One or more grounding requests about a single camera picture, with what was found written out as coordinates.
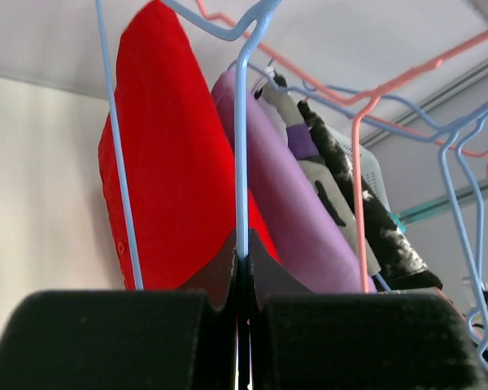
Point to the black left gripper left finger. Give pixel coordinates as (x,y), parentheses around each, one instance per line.
(183,338)

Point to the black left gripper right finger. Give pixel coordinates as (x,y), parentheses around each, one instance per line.
(304,340)

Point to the red trousers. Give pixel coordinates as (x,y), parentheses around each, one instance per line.
(178,160)

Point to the white plastic mesh basket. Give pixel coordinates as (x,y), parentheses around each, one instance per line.
(370,167)

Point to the light blue wire hanger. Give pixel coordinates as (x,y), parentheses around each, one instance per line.
(261,13)

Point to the teal trousers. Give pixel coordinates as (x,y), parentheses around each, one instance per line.
(398,222)

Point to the lilac purple trousers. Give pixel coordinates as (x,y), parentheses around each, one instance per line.
(309,244)

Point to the black white patterned trousers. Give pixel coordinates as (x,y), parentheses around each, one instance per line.
(402,267)

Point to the grey purple patterned trousers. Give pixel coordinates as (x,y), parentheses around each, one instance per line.
(296,136)

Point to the blue hanger with lilac trousers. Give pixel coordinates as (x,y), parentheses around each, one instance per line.
(355,105)

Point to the blue hanger with patterned trousers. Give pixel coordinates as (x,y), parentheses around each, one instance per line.
(476,170)

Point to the aluminium frame structure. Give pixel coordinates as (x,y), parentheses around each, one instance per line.
(412,33)

